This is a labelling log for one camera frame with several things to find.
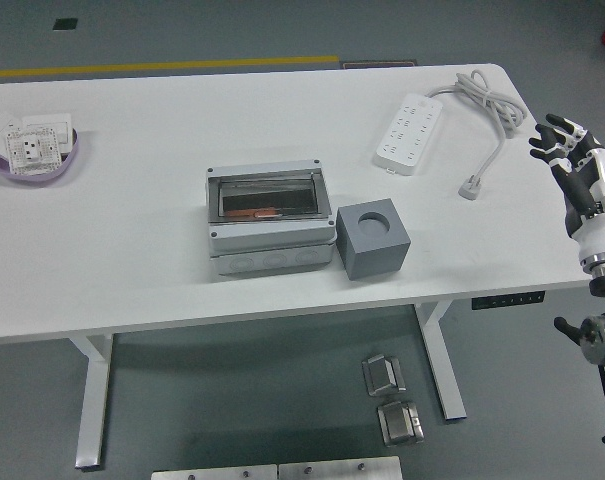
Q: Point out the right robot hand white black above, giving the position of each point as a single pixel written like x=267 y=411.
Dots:
x=602 y=200

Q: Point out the grey electrical box clear lid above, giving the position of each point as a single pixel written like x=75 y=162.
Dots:
x=267 y=235

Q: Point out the orange cylinder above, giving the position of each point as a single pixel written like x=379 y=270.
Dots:
x=254 y=214

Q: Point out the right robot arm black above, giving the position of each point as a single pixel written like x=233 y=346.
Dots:
x=602 y=340

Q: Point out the grey cube with round hole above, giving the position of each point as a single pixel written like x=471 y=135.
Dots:
x=372 y=250

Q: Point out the black table control panel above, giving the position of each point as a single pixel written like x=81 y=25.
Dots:
x=507 y=300

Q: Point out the white power strip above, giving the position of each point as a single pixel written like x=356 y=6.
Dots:
x=412 y=125

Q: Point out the white table leg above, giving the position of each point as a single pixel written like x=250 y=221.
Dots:
x=447 y=385
x=92 y=400

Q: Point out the small metal block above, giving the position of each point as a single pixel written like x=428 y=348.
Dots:
x=382 y=375
x=399 y=424

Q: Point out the metal plate with screws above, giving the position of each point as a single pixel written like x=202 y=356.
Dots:
x=212 y=473
x=337 y=470

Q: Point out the purple bowl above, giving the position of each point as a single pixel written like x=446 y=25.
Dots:
x=47 y=179

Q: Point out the white printed socket module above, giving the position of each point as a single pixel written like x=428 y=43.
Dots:
x=32 y=150

